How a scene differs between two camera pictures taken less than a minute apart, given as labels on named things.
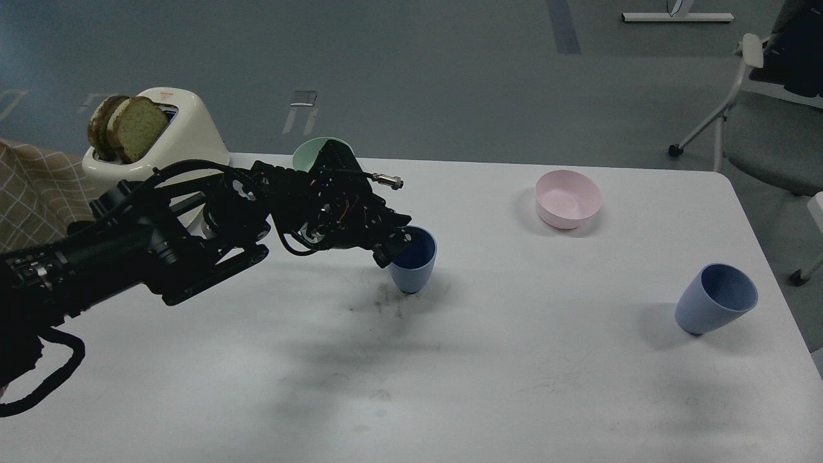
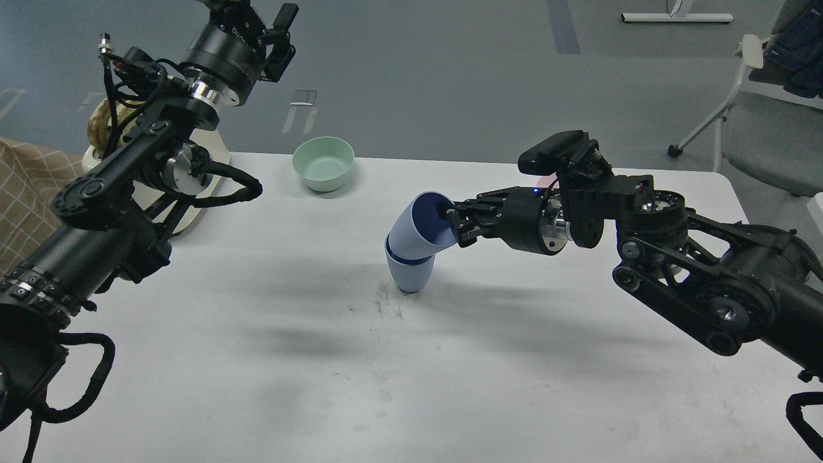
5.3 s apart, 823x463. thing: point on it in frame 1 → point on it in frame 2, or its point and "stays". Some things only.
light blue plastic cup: x=715 y=296 → x=422 y=230
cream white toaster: x=135 y=133 → x=92 y=156
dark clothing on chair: x=793 y=51 stays
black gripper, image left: x=334 y=206 → x=225 y=53
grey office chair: x=772 y=137 stays
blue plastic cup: x=412 y=265 stays
